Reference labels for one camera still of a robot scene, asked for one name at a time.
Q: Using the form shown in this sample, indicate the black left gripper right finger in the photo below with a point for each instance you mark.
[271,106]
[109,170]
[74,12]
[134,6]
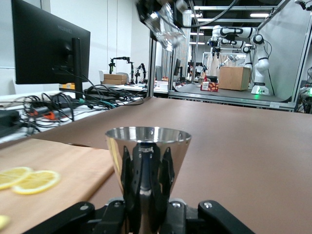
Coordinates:
[209,217]

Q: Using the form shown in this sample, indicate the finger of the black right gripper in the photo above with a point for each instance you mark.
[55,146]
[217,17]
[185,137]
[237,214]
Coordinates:
[181,12]
[141,9]

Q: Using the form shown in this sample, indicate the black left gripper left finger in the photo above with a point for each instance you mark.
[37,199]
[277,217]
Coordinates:
[107,219]

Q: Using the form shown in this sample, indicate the clear glass cup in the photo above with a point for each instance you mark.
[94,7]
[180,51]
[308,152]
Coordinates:
[168,36]

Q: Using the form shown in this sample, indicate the steel double jigger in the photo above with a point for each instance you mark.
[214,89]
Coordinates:
[180,151]

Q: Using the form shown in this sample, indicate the small distant monitor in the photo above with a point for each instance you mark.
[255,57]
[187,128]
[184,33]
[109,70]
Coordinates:
[177,67]

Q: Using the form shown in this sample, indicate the wooden cutting board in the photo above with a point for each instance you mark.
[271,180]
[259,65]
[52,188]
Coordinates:
[61,170]

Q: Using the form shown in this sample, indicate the brown cardboard box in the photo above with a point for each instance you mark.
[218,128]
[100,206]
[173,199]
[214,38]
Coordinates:
[114,82]
[115,76]

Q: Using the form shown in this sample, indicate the brown table cover mat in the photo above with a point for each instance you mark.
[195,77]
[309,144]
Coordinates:
[243,146]

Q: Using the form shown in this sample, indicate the lemon slice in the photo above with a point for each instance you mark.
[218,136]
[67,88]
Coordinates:
[9,178]
[36,182]

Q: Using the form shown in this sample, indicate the red snack box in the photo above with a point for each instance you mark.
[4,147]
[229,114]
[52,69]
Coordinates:
[209,87]

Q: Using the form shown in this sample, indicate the wooden box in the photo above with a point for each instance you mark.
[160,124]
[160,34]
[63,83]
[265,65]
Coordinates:
[234,78]

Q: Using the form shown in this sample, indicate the white neighbour robot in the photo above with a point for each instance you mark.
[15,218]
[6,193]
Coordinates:
[262,65]

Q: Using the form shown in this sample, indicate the black computer monitor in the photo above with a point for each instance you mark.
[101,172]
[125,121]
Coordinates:
[44,44]

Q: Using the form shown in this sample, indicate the yellow box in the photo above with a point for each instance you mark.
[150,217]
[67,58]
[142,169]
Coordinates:
[68,86]

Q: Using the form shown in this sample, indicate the black desk device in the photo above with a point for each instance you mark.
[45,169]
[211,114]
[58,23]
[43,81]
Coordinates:
[8,123]

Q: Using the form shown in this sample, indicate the white side desk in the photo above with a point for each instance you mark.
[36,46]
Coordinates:
[14,100]

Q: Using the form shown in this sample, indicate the aluminium frame post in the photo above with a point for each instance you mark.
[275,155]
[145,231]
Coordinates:
[151,73]

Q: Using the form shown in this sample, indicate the neighbour cell aluminium frame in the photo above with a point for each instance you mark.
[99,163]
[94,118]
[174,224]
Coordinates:
[301,61]

